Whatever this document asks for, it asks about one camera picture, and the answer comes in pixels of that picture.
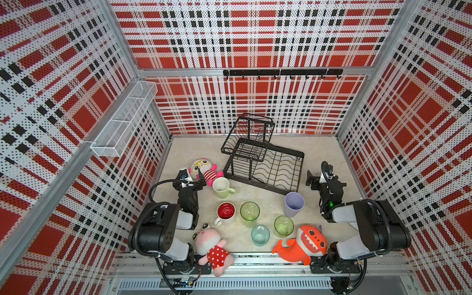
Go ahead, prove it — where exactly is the lavender plastic cup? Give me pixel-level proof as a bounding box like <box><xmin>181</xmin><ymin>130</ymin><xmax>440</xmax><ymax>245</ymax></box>
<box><xmin>283</xmin><ymin>192</ymin><xmax>305</xmax><ymax>218</ymax></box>

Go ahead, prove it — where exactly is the tall green glass cup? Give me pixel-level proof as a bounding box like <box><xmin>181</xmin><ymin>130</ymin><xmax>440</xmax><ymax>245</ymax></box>
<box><xmin>240</xmin><ymin>202</ymin><xmax>260</xmax><ymax>228</ymax></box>

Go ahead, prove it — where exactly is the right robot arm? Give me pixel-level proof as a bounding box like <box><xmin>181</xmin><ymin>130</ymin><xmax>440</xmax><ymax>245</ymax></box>
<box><xmin>306</xmin><ymin>167</ymin><xmax>411</xmax><ymax>274</ymax></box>

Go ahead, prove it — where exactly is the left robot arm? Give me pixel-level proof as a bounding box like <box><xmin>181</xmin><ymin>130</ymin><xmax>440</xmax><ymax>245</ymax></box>
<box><xmin>128</xmin><ymin>169</ymin><xmax>206</xmax><ymax>274</ymax></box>

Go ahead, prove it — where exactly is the yellow pink owl plush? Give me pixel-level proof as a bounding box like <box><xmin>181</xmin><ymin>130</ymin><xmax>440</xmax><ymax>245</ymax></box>
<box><xmin>188</xmin><ymin>159</ymin><xmax>224</xmax><ymax>187</ymax></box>

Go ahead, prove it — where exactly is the white mug red interior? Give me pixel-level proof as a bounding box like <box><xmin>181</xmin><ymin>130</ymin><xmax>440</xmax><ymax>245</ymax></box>
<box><xmin>214</xmin><ymin>202</ymin><xmax>236</xmax><ymax>227</ymax></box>

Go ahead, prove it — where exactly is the pink bear plush toy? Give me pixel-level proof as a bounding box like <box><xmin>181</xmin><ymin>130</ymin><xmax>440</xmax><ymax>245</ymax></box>
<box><xmin>193</xmin><ymin>224</ymin><xmax>234</xmax><ymax>277</ymax></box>

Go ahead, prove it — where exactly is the short green glass cup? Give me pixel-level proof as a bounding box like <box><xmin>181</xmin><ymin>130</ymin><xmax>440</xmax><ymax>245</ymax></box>
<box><xmin>274</xmin><ymin>215</ymin><xmax>295</xmax><ymax>238</ymax></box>

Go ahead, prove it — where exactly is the red shark plush toy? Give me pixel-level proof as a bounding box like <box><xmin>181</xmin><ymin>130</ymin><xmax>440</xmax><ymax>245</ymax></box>
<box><xmin>272</xmin><ymin>225</ymin><xmax>328</xmax><ymax>266</ymax></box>

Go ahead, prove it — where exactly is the teal glass cup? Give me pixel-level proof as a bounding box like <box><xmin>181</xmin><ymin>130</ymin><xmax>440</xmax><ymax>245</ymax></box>
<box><xmin>251</xmin><ymin>224</ymin><xmax>270</xmax><ymax>247</ymax></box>

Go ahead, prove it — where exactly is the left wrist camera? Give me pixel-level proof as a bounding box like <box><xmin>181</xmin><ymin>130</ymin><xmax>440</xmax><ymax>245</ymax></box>
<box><xmin>173</xmin><ymin>168</ymin><xmax>194</xmax><ymax>191</ymax></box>

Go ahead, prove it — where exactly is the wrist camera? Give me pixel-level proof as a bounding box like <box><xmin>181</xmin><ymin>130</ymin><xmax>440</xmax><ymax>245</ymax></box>
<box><xmin>173</xmin><ymin>168</ymin><xmax>194</xmax><ymax>191</ymax></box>
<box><xmin>321</xmin><ymin>161</ymin><xmax>335</xmax><ymax>181</ymax></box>

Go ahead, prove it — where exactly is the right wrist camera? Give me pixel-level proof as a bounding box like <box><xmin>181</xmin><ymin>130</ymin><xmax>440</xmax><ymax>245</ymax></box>
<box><xmin>321</xmin><ymin>161</ymin><xmax>335</xmax><ymax>181</ymax></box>

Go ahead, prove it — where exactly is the white mug green handle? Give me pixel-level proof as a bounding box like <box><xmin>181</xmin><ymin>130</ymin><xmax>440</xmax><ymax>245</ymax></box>
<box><xmin>212</xmin><ymin>177</ymin><xmax>236</xmax><ymax>199</ymax></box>

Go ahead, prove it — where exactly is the black wire dish rack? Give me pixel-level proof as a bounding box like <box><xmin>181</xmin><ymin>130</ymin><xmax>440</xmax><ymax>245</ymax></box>
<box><xmin>221</xmin><ymin>113</ymin><xmax>304</xmax><ymax>195</ymax></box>

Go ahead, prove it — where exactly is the white wire wall basket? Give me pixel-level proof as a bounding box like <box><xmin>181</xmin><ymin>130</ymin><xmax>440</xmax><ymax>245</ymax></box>
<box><xmin>91</xmin><ymin>81</ymin><xmax>157</xmax><ymax>157</ymax></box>

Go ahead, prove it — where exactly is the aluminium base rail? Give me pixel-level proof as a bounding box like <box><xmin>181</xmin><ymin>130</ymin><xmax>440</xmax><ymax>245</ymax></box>
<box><xmin>104</xmin><ymin>252</ymin><xmax>422</xmax><ymax>295</ymax></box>

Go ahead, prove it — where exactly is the black wall hook rail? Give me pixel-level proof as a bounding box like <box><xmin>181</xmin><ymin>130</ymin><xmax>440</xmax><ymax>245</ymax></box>
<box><xmin>222</xmin><ymin>68</ymin><xmax>344</xmax><ymax>78</ymax></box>

